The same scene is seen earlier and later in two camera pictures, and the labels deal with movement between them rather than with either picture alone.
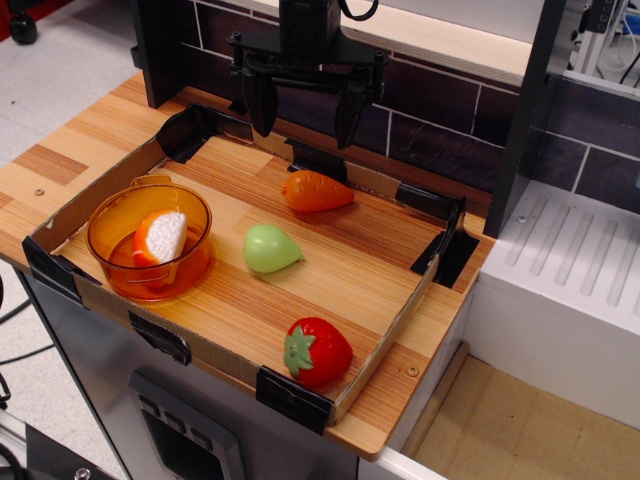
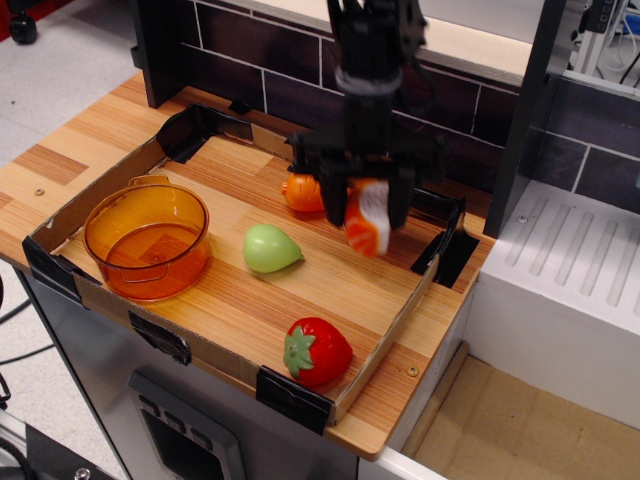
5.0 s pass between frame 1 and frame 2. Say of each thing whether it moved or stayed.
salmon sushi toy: moved
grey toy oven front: stayed
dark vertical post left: stayed
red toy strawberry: stayed
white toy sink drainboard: stayed
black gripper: moved
